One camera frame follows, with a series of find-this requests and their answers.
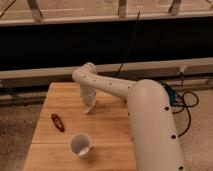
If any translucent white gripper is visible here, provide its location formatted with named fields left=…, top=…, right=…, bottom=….
left=81, top=85, right=96, bottom=108

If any white sponge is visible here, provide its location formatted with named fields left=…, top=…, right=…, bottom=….
left=84, top=105, right=95, bottom=115

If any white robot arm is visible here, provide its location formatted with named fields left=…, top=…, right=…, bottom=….
left=72, top=63, right=187, bottom=171

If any red pocket knife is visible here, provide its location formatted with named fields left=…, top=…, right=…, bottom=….
left=51, top=114, right=65, bottom=132

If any white paper cup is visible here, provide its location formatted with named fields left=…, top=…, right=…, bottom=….
left=69, top=133, right=92, bottom=158

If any blue power adapter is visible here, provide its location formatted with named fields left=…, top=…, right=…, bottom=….
left=166, top=88, right=176, bottom=104

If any black hanging cable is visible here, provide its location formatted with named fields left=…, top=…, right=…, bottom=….
left=111, top=9, right=141, bottom=78

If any black floor cable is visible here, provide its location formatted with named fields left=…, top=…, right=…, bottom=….
left=161, top=71, right=200, bottom=138

